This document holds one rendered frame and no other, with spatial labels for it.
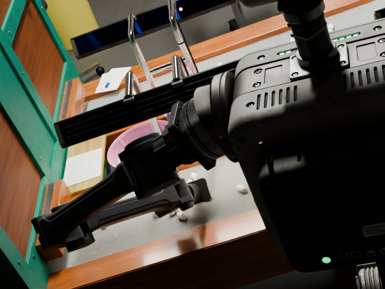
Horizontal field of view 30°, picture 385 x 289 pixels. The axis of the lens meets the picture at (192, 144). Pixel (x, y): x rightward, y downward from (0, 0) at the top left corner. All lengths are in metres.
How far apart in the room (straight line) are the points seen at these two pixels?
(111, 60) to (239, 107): 3.87
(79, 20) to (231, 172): 3.29
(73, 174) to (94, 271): 0.51
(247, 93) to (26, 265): 1.06
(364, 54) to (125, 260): 1.11
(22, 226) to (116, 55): 3.03
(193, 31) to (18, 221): 3.00
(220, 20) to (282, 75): 3.71
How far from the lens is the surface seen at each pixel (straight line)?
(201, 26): 4.95
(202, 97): 1.27
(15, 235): 2.12
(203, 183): 2.11
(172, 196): 1.91
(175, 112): 1.32
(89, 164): 2.54
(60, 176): 2.55
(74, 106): 2.76
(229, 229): 2.03
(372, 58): 1.21
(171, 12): 2.47
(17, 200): 2.20
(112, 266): 2.11
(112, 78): 3.03
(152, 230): 2.19
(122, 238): 2.22
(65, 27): 5.38
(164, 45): 4.91
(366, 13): 2.86
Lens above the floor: 2.08
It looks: 33 degrees down
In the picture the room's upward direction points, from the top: 24 degrees counter-clockwise
